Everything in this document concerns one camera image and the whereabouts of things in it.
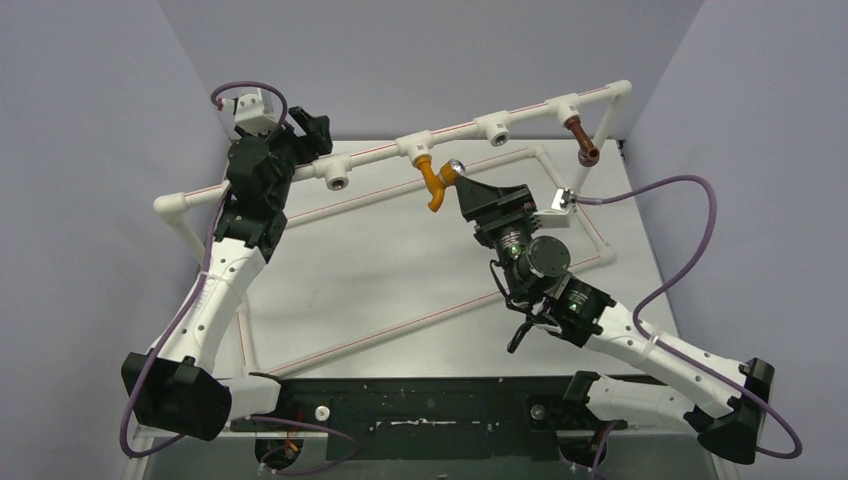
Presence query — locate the orange plastic faucet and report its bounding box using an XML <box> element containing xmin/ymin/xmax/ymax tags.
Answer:
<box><xmin>412</xmin><ymin>155</ymin><xmax>466</xmax><ymax>212</ymax></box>

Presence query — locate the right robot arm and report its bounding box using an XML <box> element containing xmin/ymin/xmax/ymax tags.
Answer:
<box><xmin>455</xmin><ymin>177</ymin><xmax>775</xmax><ymax>465</ymax></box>

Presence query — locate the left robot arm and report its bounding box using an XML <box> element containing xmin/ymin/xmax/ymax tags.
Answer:
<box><xmin>120</xmin><ymin>106</ymin><xmax>333</xmax><ymax>441</ymax></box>

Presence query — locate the brown copper faucet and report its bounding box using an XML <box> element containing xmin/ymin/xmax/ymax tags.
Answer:
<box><xmin>563</xmin><ymin>116</ymin><xmax>600</xmax><ymax>168</ymax></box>

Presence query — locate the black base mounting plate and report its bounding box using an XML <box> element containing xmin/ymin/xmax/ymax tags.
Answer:
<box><xmin>271</xmin><ymin>376</ymin><xmax>607</xmax><ymax>462</ymax></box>

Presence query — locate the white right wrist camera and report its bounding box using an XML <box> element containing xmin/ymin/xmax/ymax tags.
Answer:
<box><xmin>533</xmin><ymin>188</ymin><xmax>575</xmax><ymax>229</ymax></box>

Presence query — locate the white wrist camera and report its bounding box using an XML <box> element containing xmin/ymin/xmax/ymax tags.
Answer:
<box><xmin>533</xmin><ymin>188</ymin><xmax>575</xmax><ymax>229</ymax></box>
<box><xmin>217</xmin><ymin>88</ymin><xmax>279</xmax><ymax>135</ymax></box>

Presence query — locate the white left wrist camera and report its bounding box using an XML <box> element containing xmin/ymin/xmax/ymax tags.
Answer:
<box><xmin>217</xmin><ymin>88</ymin><xmax>279</xmax><ymax>135</ymax></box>

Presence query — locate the white PVC pipe frame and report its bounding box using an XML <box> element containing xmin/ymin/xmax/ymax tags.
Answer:
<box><xmin>153</xmin><ymin>79</ymin><xmax>633</xmax><ymax>380</ymax></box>

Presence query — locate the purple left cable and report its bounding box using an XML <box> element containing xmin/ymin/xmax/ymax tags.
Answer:
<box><xmin>119</xmin><ymin>80</ymin><xmax>290</xmax><ymax>460</ymax></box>

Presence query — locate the purple cable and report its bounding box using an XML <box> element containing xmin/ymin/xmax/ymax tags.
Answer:
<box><xmin>572</xmin><ymin>174</ymin><xmax>804</xmax><ymax>460</ymax></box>
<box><xmin>119</xmin><ymin>80</ymin><xmax>290</xmax><ymax>460</ymax></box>

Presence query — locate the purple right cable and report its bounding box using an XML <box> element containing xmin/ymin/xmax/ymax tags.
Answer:
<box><xmin>572</xmin><ymin>174</ymin><xmax>804</xmax><ymax>460</ymax></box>

